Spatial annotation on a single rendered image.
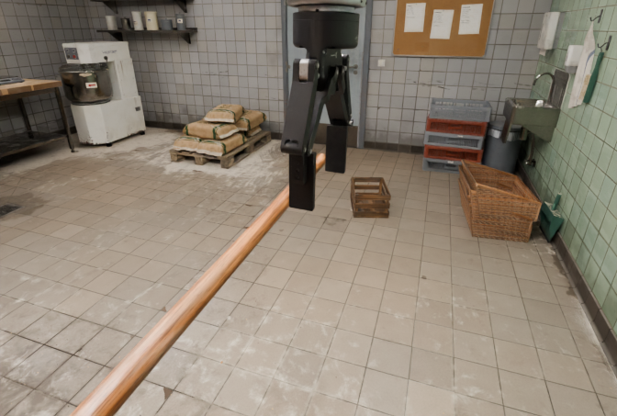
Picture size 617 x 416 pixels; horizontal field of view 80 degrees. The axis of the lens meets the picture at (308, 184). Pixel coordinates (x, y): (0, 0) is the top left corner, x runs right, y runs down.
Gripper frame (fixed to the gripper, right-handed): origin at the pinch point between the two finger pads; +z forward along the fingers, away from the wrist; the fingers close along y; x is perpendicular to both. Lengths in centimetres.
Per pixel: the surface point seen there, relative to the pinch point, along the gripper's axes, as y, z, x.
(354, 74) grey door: 427, 27, 100
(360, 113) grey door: 428, 75, 89
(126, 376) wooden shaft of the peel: -25.1, 12.8, 10.7
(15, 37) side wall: 300, -9, 517
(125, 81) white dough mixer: 364, 46, 411
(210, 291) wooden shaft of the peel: -11.1, 13.2, 10.8
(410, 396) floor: 82, 130, -18
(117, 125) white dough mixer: 335, 102, 407
